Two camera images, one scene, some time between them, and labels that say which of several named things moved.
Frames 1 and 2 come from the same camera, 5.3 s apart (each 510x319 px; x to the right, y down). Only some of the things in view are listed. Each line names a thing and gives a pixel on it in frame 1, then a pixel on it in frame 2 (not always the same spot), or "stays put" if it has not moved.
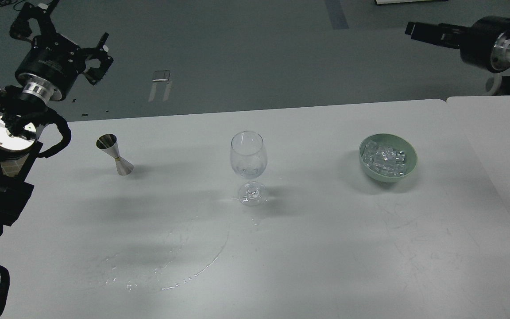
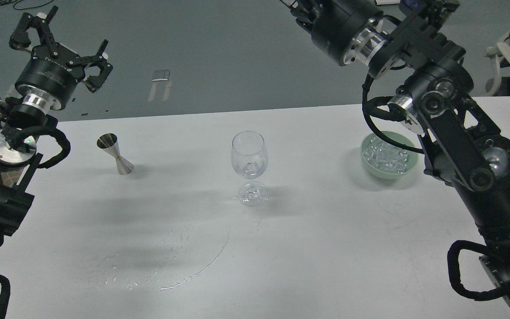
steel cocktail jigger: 109,142 stays put
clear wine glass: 249,158 stays put
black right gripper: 491,42 -> 334,24
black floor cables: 4,3 stays put
